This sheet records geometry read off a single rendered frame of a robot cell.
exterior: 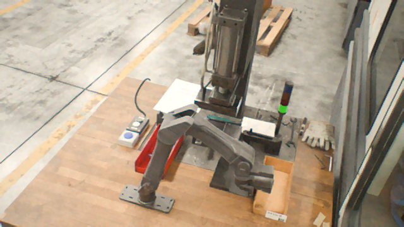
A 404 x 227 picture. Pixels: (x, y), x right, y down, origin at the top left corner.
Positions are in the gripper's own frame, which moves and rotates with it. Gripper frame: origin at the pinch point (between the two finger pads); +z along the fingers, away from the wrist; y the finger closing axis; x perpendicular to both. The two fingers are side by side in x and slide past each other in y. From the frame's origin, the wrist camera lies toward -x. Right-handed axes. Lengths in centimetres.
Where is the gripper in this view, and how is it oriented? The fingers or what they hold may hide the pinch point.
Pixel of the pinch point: (240, 185)
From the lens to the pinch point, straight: 142.9
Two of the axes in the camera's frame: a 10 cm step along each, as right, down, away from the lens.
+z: 0.4, 4.0, 9.2
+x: -9.5, -2.7, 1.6
